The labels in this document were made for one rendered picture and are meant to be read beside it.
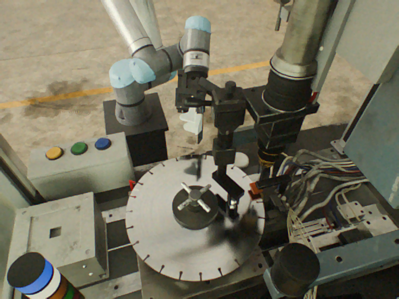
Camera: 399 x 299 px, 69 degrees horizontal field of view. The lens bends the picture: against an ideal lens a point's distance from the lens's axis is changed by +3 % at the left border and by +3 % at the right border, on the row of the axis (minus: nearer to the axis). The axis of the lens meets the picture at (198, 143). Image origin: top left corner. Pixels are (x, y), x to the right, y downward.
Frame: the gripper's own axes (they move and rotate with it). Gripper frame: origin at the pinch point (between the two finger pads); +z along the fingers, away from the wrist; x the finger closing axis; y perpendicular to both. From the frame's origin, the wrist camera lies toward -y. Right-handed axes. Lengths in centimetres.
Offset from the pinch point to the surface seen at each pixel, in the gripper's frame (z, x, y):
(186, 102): -3.0, 25.6, 2.0
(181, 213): 18.9, 9.4, 3.2
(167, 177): 10.5, 2.5, 8.0
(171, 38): -151, -221, 45
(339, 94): -74, -169, -116
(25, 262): 23.3, 36.3, 21.5
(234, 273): 32.3, 5.1, -9.6
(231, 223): 20.6, 9.2, -8.4
